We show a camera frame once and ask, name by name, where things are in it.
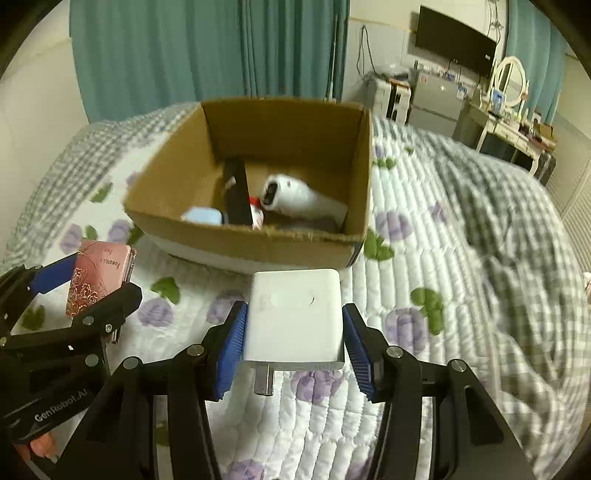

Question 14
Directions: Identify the teal curtain right side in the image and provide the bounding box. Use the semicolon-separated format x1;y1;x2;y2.
506;0;567;124

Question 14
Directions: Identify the person's left hand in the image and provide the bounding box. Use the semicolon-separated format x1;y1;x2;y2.
14;432;59;463

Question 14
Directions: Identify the teal curtain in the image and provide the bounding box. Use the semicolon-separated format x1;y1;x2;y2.
506;0;567;124
69;1;349;122

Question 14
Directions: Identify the grey mini fridge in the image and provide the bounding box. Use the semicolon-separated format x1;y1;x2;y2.
408;72;467;137

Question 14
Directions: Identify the white dressing table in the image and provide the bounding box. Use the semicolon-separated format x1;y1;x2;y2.
452;103;551;176

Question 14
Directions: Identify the white USB wall charger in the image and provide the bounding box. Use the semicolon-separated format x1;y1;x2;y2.
242;269;345;396

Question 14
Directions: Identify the grey checked bedspread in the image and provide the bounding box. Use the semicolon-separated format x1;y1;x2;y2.
1;103;590;479

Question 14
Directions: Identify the oval vanity mirror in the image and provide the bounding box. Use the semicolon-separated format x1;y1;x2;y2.
492;56;528;107

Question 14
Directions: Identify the brown cardboard box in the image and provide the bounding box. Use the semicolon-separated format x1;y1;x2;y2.
123;98;373;273

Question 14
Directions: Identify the white handheld device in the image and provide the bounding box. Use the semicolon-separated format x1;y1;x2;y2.
259;174;348;229

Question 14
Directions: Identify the black wall television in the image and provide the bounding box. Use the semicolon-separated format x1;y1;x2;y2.
416;6;497;78

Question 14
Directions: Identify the red rose-pattern box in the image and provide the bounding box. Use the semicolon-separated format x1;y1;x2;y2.
65;239;136;318

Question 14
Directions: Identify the light blue earbuds case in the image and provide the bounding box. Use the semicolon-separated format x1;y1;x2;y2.
181;206;223;226

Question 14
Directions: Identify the white suitcase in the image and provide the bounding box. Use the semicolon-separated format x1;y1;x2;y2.
368;78;412;125

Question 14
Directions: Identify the white bottle red cap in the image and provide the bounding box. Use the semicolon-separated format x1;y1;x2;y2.
249;197;264;230

